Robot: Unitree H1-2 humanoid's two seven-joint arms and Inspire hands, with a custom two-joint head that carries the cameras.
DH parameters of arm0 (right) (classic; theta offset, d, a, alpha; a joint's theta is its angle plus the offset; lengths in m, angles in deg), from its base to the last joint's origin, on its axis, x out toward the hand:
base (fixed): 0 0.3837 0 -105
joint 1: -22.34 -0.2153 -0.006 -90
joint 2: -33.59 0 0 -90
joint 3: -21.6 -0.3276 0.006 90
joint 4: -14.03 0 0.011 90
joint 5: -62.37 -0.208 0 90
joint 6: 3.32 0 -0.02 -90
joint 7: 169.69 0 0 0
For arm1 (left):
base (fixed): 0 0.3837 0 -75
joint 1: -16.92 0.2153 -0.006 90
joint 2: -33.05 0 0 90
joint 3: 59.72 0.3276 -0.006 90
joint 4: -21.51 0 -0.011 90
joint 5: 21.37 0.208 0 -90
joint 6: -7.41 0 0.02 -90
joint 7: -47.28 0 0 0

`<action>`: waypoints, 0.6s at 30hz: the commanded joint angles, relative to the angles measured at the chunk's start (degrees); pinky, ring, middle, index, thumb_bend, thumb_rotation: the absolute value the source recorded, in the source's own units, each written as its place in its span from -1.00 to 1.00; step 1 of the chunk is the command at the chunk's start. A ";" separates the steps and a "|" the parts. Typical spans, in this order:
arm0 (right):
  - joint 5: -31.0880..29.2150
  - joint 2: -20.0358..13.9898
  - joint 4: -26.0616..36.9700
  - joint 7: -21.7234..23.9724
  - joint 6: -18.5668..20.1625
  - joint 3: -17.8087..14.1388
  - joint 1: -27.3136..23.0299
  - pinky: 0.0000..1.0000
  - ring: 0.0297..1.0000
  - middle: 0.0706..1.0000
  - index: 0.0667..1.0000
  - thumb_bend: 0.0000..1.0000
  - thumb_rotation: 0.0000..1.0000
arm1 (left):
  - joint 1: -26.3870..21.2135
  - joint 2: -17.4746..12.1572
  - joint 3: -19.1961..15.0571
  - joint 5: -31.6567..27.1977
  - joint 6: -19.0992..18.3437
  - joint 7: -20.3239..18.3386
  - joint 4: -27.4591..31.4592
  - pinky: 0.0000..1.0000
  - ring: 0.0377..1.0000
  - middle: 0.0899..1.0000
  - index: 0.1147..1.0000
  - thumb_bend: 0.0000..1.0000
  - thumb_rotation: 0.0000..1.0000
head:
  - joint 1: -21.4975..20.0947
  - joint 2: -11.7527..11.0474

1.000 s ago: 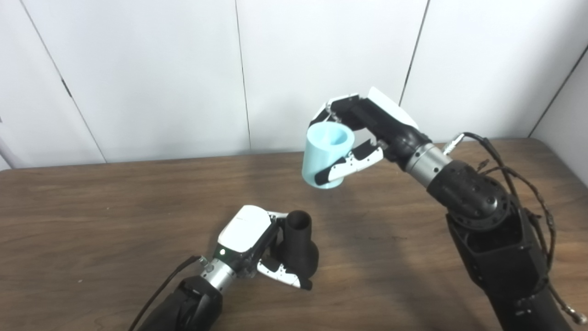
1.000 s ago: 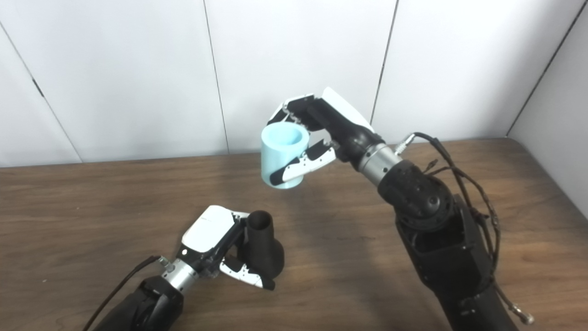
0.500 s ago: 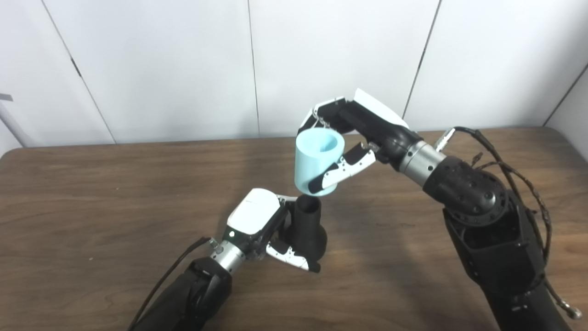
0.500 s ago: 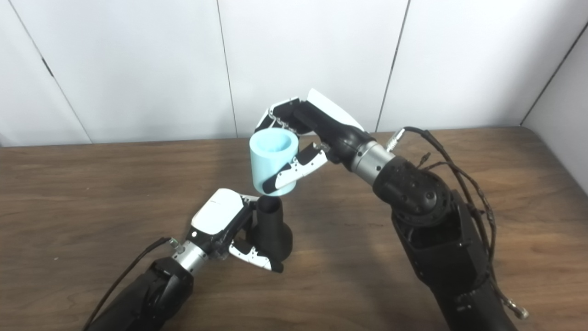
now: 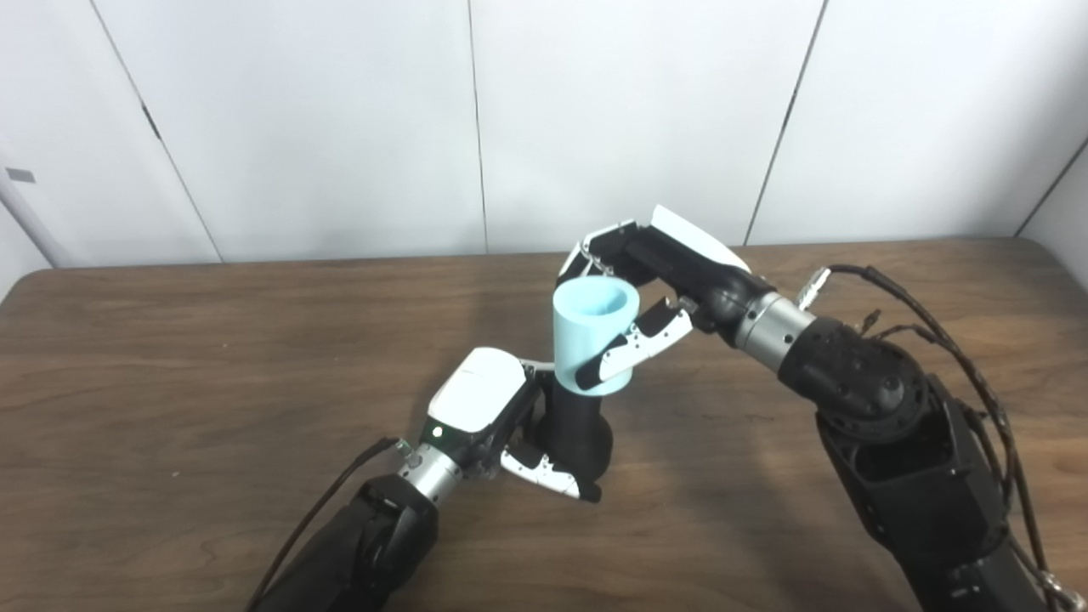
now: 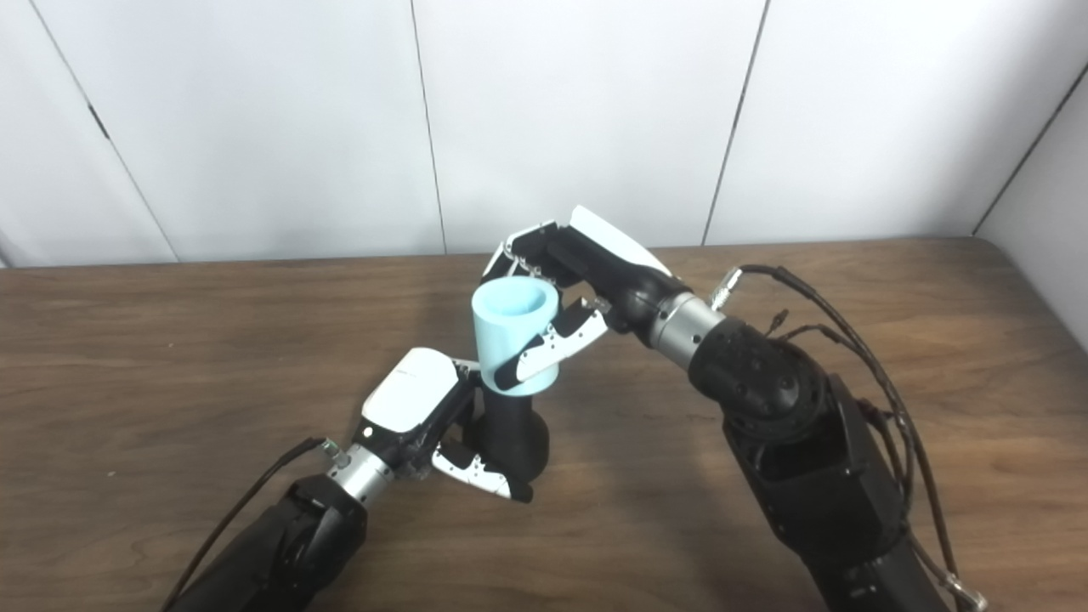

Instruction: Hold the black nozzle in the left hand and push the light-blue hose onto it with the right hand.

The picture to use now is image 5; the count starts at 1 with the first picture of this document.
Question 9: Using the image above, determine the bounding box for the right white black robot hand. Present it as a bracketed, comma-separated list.
[556, 205, 779, 393]

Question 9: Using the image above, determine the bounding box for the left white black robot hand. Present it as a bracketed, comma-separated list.
[422, 346, 603, 504]

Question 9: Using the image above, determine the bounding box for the black nozzle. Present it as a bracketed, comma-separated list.
[523, 374, 614, 490]

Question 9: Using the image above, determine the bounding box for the light blue cylinder cup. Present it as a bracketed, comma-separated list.
[552, 276, 641, 398]

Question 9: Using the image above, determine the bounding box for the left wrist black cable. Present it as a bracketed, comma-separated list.
[246, 436, 426, 609]

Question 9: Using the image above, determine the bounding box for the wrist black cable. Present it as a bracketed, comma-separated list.
[797, 264, 1088, 612]
[246, 436, 426, 609]

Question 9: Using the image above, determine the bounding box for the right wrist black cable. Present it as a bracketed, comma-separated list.
[797, 264, 1088, 612]

